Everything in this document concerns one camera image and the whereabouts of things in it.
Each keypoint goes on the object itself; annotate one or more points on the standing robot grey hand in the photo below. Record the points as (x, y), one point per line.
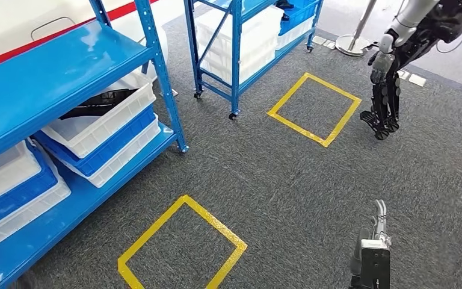
(381, 68)

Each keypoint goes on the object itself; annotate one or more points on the black part in bin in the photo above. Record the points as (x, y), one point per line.
(283, 6)

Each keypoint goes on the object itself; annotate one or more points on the blue metal shelf rack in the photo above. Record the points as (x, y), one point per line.
(235, 60)
(55, 68)

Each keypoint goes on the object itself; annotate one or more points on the white floor socket plate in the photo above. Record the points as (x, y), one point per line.
(330, 44)
(318, 40)
(417, 80)
(403, 74)

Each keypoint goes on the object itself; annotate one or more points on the black white humanoid robot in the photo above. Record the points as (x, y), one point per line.
(382, 99)

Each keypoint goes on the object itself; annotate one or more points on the steel pole stand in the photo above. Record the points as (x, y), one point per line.
(350, 46)

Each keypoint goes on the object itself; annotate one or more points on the black ribbed object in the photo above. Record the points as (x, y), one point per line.
(374, 123)

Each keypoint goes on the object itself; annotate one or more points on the yellow floor tape square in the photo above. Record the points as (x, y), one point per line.
(294, 125)
(155, 227)

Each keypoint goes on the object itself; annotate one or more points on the white plastic bin stack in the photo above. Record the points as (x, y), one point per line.
(255, 40)

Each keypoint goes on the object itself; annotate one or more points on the black parts in bin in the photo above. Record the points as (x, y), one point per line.
(99, 101)

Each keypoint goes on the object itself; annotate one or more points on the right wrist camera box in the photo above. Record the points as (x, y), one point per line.
(374, 263)

